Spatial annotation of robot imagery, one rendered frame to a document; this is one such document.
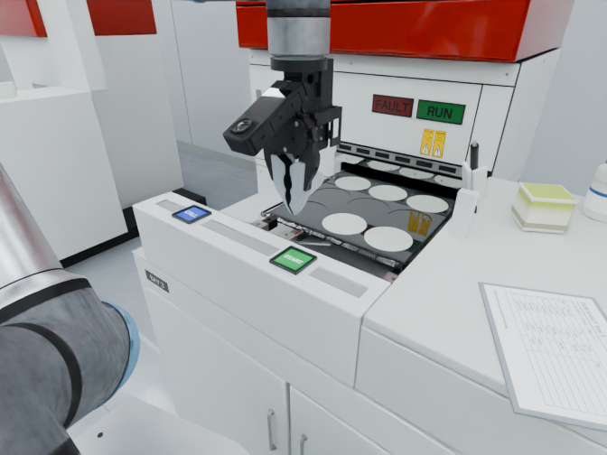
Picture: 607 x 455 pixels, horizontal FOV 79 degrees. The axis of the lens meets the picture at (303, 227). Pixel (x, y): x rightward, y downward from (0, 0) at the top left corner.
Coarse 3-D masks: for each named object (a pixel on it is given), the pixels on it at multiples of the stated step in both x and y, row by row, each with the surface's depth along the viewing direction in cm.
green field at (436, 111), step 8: (424, 104) 93; (432, 104) 92; (440, 104) 91; (424, 112) 94; (432, 112) 93; (440, 112) 91; (448, 112) 90; (456, 112) 89; (448, 120) 91; (456, 120) 90
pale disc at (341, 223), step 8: (328, 216) 86; (336, 216) 86; (344, 216) 86; (352, 216) 86; (328, 224) 82; (336, 224) 82; (344, 224) 82; (352, 224) 82; (360, 224) 82; (336, 232) 79; (344, 232) 79; (352, 232) 79
